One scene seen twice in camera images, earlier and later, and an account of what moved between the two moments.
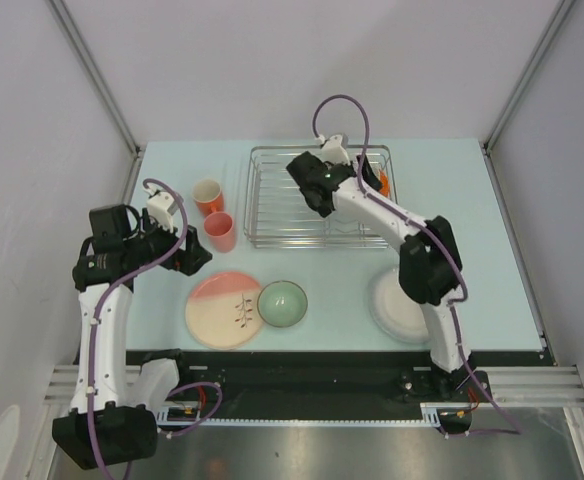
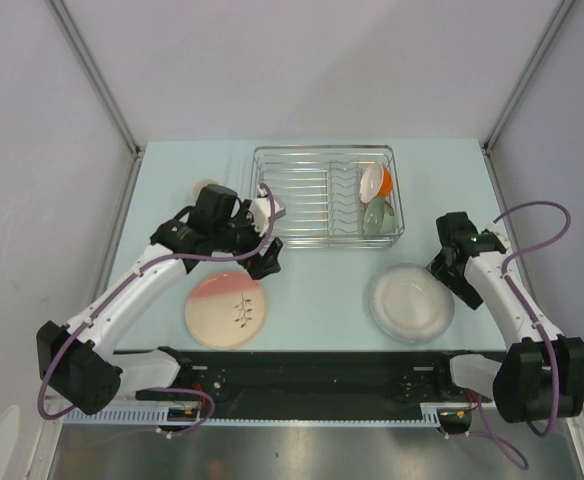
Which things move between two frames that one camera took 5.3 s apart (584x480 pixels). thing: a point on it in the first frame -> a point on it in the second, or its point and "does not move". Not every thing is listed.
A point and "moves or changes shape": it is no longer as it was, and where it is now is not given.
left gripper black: (191, 258) -> (259, 266)
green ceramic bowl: (282, 303) moves or changes shape
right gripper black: (368, 176) -> (437, 269)
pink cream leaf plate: (224, 310) does not move
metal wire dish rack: (278, 214) does not move
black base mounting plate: (307, 381) does not move
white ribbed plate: (395, 311) does not move
